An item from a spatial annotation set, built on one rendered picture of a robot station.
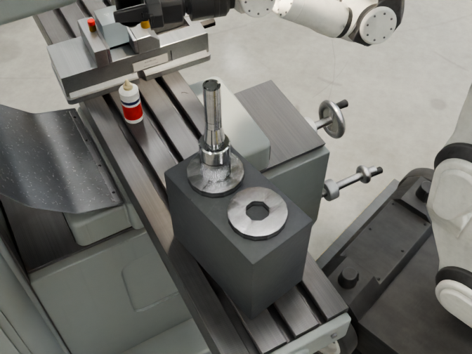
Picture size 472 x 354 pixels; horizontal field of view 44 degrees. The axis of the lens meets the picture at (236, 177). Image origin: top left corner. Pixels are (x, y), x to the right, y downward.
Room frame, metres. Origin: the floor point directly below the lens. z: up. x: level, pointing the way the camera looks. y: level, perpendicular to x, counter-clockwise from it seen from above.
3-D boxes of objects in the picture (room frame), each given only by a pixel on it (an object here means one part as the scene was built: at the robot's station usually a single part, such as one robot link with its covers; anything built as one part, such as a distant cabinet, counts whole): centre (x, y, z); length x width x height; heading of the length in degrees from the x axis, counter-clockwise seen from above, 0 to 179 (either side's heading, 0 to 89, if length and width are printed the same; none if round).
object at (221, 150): (0.57, 0.03, 1.23); 0.05 x 0.05 x 0.01
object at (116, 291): (0.92, 0.17, 0.47); 0.80 x 0.30 x 0.60; 118
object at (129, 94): (0.88, 0.22, 1.02); 0.04 x 0.04 x 0.11
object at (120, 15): (0.87, 0.19, 1.23); 0.06 x 0.02 x 0.03; 103
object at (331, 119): (1.14, -0.24, 0.67); 0.16 x 0.12 x 0.12; 118
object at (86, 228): (0.90, 0.20, 0.83); 0.50 x 0.35 x 0.12; 118
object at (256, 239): (0.53, 0.00, 1.07); 0.22 x 0.12 x 0.20; 39
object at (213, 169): (0.57, 0.03, 1.19); 0.05 x 0.05 x 0.06
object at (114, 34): (1.04, 0.27, 1.08); 0.06 x 0.05 x 0.06; 26
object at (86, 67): (1.06, 0.24, 1.02); 0.35 x 0.15 x 0.11; 116
